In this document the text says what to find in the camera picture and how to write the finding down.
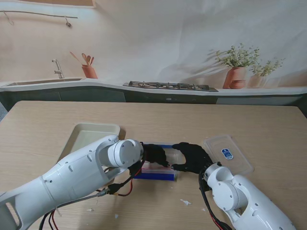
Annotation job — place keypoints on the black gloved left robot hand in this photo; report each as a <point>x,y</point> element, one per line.
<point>156,153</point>

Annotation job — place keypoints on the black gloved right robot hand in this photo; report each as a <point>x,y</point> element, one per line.
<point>196,158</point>

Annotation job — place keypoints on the pink bacon slice stack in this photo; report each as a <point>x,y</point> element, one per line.
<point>156,167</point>

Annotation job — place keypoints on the clear container with blue clips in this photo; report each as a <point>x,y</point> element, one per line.
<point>156,176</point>

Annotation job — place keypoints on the clear lid with blue label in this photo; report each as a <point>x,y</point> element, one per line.
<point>237,155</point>

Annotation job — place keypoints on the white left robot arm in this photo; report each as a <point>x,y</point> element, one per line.
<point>72,177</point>

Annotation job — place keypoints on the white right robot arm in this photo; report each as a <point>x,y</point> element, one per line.
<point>239,196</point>

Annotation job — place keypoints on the cream rectangular tray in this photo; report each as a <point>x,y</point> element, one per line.
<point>86,134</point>

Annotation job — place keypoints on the large white paper scrap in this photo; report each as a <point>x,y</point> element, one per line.
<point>185,202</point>

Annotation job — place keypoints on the printed kitchen backdrop banner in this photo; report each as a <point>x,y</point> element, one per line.
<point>153,36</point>

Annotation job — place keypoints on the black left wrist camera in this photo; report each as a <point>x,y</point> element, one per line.
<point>133,171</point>

